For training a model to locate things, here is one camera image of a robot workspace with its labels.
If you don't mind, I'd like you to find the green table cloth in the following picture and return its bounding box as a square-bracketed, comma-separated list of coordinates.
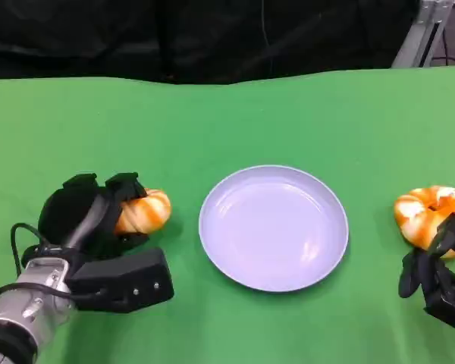
[0, 64, 455, 364]

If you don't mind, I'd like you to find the orange white toy bread roll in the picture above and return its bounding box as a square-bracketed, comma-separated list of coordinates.
[393, 185, 455, 260]
[113, 187, 172, 236]

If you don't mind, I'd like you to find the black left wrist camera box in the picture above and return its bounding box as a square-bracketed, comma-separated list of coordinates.
[66, 246, 175, 314]

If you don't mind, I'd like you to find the lilac plate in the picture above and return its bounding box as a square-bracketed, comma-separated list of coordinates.
[198, 165, 350, 293]

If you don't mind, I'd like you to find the grey aluminium frame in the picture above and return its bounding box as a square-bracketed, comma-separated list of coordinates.
[391, 0, 455, 70]

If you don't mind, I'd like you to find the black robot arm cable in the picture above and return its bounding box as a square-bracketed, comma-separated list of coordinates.
[0, 222, 74, 304]

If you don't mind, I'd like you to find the black backdrop curtain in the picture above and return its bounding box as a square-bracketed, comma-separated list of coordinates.
[0, 0, 422, 86]

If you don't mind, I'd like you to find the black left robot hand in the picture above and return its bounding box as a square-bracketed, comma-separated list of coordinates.
[37, 172, 151, 263]

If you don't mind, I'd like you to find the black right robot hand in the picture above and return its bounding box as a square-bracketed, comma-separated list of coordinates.
[397, 212, 455, 339]

